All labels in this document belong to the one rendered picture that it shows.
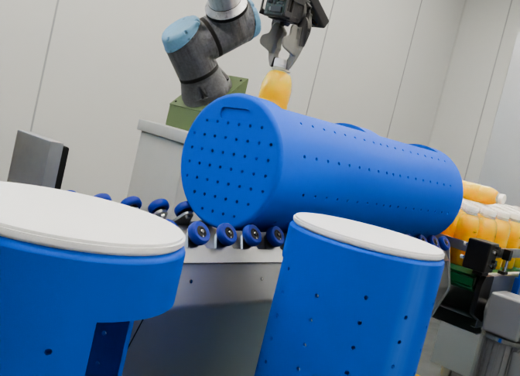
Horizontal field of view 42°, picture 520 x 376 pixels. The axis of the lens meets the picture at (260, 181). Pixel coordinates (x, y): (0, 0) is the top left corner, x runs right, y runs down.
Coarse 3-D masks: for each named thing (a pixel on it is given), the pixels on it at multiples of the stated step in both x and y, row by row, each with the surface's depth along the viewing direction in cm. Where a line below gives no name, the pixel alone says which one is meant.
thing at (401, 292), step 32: (288, 256) 117; (320, 256) 110; (352, 256) 108; (384, 256) 107; (288, 288) 115; (320, 288) 110; (352, 288) 108; (384, 288) 108; (416, 288) 110; (288, 320) 114; (320, 320) 110; (352, 320) 108; (384, 320) 109; (416, 320) 112; (288, 352) 113; (320, 352) 110; (352, 352) 109; (384, 352) 109; (416, 352) 114
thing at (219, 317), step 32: (448, 256) 204; (192, 288) 120; (224, 288) 126; (256, 288) 133; (448, 288) 203; (160, 320) 115; (192, 320) 122; (224, 320) 129; (256, 320) 137; (128, 352) 115; (160, 352) 121; (192, 352) 128; (224, 352) 136; (256, 352) 145
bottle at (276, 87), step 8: (272, 72) 143; (280, 72) 143; (288, 72) 144; (264, 80) 144; (272, 80) 142; (280, 80) 142; (288, 80) 143; (264, 88) 143; (272, 88) 142; (280, 88) 142; (288, 88) 143; (264, 96) 143; (272, 96) 142; (280, 96) 142; (288, 96) 144; (280, 104) 143
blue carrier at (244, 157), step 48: (240, 96) 137; (192, 144) 145; (240, 144) 136; (288, 144) 131; (336, 144) 146; (384, 144) 166; (192, 192) 144; (240, 192) 135; (288, 192) 133; (336, 192) 145; (384, 192) 160; (432, 192) 180
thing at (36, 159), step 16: (16, 144) 107; (32, 144) 104; (48, 144) 101; (16, 160) 107; (32, 160) 104; (48, 160) 101; (64, 160) 104; (16, 176) 106; (32, 176) 103; (48, 176) 102
